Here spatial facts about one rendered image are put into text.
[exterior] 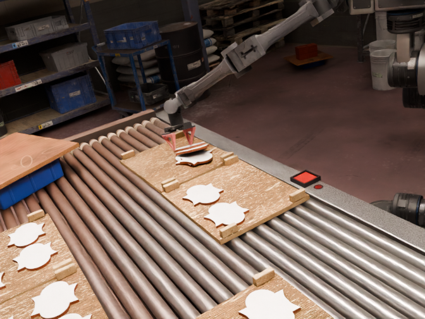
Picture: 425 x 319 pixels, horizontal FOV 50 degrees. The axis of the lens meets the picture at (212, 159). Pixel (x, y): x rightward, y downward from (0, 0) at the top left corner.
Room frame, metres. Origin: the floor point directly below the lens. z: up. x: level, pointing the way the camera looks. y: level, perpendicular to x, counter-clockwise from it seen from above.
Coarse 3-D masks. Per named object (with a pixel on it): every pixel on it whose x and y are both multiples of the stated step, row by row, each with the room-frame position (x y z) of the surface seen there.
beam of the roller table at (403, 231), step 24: (168, 120) 2.32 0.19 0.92; (216, 144) 1.88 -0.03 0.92; (240, 144) 1.83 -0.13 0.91; (264, 168) 1.57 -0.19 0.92; (288, 168) 1.53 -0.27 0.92; (312, 192) 1.33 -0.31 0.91; (336, 192) 1.30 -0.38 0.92; (360, 216) 1.14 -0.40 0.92; (384, 216) 1.12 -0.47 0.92; (408, 240) 1.00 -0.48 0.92
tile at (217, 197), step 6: (198, 186) 1.47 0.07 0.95; (204, 186) 1.46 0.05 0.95; (210, 186) 1.45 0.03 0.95; (192, 192) 1.43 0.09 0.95; (198, 192) 1.42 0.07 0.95; (204, 192) 1.41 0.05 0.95; (210, 192) 1.41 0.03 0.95; (216, 192) 1.40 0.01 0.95; (222, 192) 1.41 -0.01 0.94; (186, 198) 1.40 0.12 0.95; (192, 198) 1.39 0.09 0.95; (198, 198) 1.38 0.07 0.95; (204, 198) 1.37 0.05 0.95; (210, 198) 1.37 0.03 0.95; (216, 198) 1.36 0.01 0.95; (198, 204) 1.35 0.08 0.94; (204, 204) 1.35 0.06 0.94; (210, 204) 1.34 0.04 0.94
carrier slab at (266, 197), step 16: (240, 160) 1.63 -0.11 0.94; (208, 176) 1.55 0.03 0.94; (224, 176) 1.53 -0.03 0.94; (240, 176) 1.50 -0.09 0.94; (256, 176) 1.48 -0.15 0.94; (272, 176) 1.46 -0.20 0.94; (176, 192) 1.47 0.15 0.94; (224, 192) 1.41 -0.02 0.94; (240, 192) 1.38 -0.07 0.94; (256, 192) 1.36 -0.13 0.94; (272, 192) 1.34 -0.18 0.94; (288, 192) 1.32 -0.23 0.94; (176, 208) 1.38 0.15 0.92; (192, 208) 1.34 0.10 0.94; (208, 208) 1.32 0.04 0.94; (256, 208) 1.26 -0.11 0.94; (272, 208) 1.25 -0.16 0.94; (288, 208) 1.24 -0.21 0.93; (208, 224) 1.23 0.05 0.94; (256, 224) 1.19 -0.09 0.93; (224, 240) 1.13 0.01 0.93
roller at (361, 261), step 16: (144, 128) 2.25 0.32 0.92; (288, 224) 1.20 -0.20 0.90; (304, 224) 1.15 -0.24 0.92; (320, 240) 1.08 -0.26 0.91; (336, 240) 1.05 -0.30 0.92; (352, 256) 0.97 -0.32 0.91; (368, 272) 0.92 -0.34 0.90; (384, 272) 0.89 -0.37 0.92; (400, 288) 0.83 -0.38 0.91; (416, 288) 0.81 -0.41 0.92
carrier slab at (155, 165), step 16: (160, 144) 1.96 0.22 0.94; (176, 144) 1.92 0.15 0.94; (128, 160) 1.85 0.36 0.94; (144, 160) 1.81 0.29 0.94; (160, 160) 1.78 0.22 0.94; (144, 176) 1.66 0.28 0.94; (160, 176) 1.63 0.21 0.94; (176, 176) 1.60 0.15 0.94; (192, 176) 1.58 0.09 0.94; (160, 192) 1.52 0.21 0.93
